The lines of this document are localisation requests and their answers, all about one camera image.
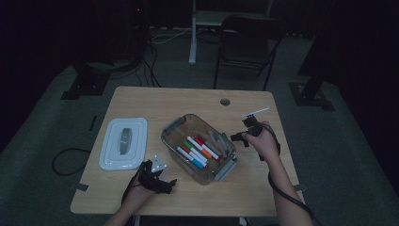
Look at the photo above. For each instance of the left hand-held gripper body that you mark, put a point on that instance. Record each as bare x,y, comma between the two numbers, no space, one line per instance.
149,179

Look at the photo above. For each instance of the brown marker pen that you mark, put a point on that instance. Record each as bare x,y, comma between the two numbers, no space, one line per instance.
185,148

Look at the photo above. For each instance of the black folding chair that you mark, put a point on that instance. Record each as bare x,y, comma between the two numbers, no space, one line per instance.
247,47

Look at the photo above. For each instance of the grey table grommet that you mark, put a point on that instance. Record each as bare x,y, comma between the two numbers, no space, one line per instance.
225,101

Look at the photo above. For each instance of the grey tape strip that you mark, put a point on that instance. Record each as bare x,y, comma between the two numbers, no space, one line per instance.
301,187
80,187

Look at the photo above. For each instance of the dark computer tower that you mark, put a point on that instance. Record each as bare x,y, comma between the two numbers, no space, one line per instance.
138,31

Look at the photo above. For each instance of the person's right hand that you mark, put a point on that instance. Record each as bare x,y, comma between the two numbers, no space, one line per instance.
266,144

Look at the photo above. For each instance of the white desk frame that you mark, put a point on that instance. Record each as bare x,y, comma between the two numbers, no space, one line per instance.
193,47

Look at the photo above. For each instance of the person's left hand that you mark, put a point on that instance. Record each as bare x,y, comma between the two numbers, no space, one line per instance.
135,194

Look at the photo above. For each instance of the black stand with base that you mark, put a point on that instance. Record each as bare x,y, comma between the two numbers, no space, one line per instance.
309,97
87,84

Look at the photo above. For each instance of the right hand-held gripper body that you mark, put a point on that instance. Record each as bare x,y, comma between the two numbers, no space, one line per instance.
253,125

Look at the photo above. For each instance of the red marker pen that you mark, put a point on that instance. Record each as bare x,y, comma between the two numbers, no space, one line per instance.
210,151

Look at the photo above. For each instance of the clear plastic storage box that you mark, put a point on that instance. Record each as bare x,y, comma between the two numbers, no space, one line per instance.
200,175

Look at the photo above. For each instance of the white table leg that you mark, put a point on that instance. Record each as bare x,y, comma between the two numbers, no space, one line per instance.
243,222
136,221

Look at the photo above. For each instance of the teal marker pen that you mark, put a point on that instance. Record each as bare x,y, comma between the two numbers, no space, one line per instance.
224,135

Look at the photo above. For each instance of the blue marker pen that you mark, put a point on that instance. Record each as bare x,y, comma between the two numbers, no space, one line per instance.
198,163

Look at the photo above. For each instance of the small black floor object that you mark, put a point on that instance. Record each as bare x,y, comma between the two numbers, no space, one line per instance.
93,123

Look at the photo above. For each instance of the orange marker pen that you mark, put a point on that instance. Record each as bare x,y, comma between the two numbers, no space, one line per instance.
194,142

